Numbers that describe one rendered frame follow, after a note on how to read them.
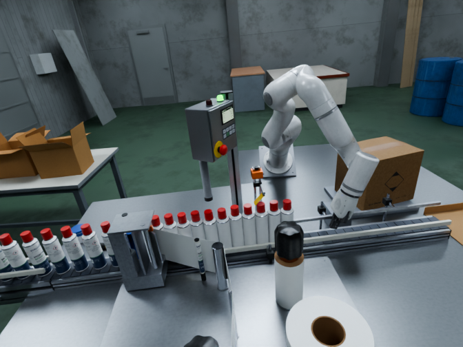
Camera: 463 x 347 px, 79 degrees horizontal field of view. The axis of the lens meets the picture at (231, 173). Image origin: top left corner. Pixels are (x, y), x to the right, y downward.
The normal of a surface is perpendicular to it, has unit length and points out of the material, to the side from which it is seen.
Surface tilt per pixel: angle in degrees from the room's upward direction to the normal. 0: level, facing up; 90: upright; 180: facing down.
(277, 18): 90
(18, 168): 91
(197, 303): 0
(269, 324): 0
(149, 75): 90
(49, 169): 90
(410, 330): 0
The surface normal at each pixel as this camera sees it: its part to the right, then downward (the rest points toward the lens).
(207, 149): -0.50, 0.42
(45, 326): -0.09, -0.90
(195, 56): -0.03, 0.44
